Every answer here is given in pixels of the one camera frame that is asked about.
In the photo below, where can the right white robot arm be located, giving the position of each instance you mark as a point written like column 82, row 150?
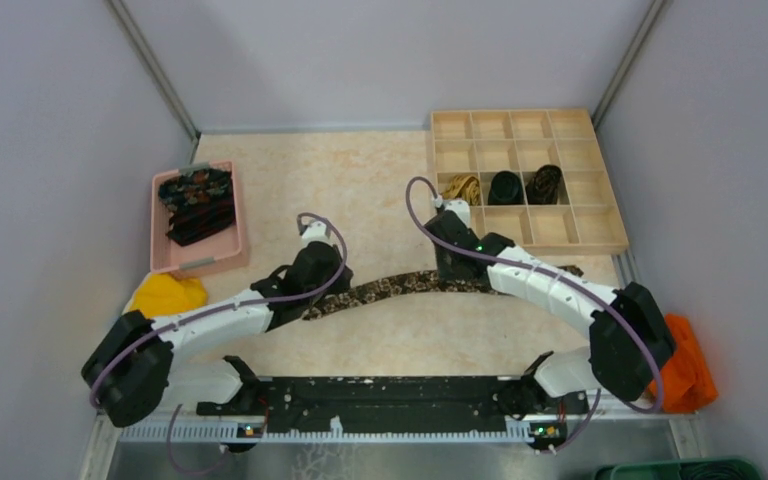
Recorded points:
column 628, row 339

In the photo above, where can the orange cloth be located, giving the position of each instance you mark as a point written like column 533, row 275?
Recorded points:
column 688, row 382

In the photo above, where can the rolled brown patterned tie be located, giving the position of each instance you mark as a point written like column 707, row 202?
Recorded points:
column 544, row 186

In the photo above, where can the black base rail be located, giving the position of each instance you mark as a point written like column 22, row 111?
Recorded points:
column 398, row 405

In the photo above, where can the wooden compartment tray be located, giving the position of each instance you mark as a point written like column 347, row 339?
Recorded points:
column 586, row 220

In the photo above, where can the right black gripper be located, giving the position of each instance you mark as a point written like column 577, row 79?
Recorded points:
column 444, row 270

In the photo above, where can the green bin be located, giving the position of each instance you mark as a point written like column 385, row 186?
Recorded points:
column 687, row 469

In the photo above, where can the dark ties in basket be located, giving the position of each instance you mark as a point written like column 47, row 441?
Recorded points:
column 200, row 203

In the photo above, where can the yellow cloth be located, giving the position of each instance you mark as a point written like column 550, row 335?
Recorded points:
column 163, row 294

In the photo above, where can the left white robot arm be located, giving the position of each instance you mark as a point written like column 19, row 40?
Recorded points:
column 144, row 364

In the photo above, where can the brown floral patterned tie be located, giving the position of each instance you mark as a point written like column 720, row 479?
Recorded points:
column 417, row 282

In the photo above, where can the rolled yellow tie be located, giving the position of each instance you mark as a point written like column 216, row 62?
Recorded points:
column 464, row 187

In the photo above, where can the rolled dark green tie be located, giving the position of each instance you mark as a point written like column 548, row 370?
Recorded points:
column 506, row 189

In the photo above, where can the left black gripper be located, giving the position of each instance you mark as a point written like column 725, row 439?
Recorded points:
column 344, row 280

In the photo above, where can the pink plastic basket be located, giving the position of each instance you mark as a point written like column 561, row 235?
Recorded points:
column 226, row 250

